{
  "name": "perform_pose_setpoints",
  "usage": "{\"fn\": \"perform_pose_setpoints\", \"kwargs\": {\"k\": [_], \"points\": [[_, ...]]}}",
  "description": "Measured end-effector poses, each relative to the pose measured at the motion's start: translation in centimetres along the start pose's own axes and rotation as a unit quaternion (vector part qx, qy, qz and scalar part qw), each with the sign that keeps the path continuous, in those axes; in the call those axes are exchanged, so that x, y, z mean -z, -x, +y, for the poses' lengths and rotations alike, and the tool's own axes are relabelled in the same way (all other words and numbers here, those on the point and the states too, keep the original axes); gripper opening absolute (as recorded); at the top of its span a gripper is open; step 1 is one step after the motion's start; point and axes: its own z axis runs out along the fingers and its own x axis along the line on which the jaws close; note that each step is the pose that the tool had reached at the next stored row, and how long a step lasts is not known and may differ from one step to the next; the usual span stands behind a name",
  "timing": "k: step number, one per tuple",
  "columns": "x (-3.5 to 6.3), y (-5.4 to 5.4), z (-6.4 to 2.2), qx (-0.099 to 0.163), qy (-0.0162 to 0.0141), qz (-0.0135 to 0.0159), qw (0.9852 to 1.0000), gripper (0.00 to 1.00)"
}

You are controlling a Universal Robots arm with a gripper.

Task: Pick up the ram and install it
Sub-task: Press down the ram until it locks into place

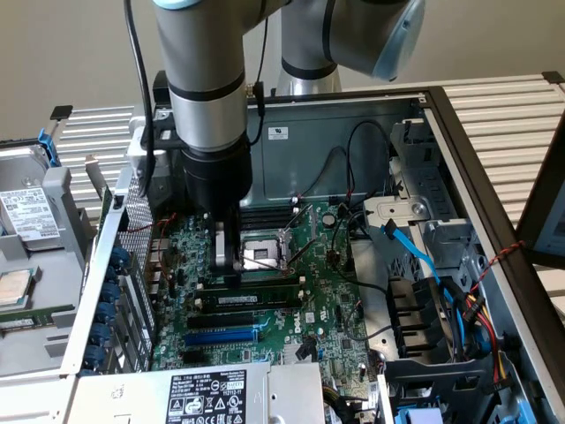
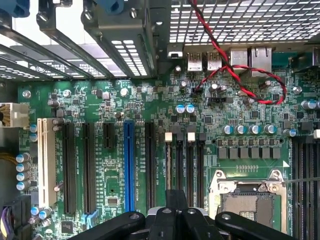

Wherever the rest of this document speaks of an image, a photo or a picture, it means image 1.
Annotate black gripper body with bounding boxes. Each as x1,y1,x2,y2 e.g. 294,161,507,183
180,140,254,224

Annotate green RAM stick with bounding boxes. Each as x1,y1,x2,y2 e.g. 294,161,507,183
0,308,74,329
195,284,302,314

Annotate RAM slot white latches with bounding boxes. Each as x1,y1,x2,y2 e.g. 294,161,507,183
196,276,306,293
240,198,299,214
194,289,306,313
240,210,300,226

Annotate CPU socket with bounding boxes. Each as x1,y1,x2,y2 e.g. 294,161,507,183
240,230,297,280

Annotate thin metal locking lever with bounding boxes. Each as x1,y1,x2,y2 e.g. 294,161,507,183
242,254,286,271

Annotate long black expansion slot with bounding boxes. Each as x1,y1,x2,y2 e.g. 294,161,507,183
185,311,256,330

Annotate open metal PC case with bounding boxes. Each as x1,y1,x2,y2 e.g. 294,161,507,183
59,86,565,424

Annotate blue expansion slot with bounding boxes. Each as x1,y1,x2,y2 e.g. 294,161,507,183
184,326,260,347

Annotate green motherboard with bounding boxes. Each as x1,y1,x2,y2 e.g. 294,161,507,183
149,201,385,398

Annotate black box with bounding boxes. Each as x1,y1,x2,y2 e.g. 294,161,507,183
152,70,172,108

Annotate blue card retention clip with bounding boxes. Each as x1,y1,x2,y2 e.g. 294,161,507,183
83,344,108,368
102,282,123,306
90,323,112,348
96,302,117,326
110,246,130,271

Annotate grey power supply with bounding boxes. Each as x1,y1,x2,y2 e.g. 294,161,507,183
65,360,328,424

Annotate grey parts rack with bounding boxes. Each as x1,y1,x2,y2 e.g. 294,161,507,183
0,127,101,377

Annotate black plastic fan shroud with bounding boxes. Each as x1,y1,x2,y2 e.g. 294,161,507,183
386,276,460,361

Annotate silver hard disk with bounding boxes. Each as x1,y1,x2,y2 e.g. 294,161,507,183
0,148,64,251

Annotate metal disk bay cage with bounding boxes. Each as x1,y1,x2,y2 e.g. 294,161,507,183
361,118,478,284

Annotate silver CPU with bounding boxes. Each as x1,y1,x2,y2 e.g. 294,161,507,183
0,268,35,307

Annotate dark metal disk bay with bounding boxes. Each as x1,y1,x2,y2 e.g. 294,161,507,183
378,356,531,424

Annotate blue plastic disk carrier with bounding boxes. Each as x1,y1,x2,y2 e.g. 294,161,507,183
395,397,447,424

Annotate black framed monitor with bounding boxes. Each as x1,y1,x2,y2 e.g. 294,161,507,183
514,118,565,269

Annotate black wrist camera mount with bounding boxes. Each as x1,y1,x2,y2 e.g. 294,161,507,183
139,115,189,154

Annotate red black twisted wire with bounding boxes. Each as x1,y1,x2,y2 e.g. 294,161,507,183
467,240,526,298
126,211,183,284

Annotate thin black cable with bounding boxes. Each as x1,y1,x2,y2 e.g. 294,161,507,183
245,16,272,146

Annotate black wire over board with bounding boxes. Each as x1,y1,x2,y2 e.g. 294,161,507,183
328,209,392,296

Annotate black wire low loop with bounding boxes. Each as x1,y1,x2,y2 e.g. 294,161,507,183
303,146,350,199

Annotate black wire plug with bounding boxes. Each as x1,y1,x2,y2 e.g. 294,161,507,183
295,336,320,361

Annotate graphics card with bracket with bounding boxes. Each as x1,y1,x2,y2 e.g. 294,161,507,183
83,153,115,224

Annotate black wire tall loop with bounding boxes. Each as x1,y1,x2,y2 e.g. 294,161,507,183
345,120,395,198

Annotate thick black cable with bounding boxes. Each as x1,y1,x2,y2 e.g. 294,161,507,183
122,0,157,198

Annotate grey wire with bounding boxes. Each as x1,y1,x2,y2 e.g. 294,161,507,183
345,299,395,342

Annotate blue plastic disk rail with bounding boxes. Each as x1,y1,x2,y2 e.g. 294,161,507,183
37,127,64,170

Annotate blue flat data wire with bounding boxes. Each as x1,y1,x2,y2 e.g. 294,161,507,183
379,218,470,329

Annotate coloured power wire bundle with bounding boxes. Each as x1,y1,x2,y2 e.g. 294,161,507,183
441,282,514,390

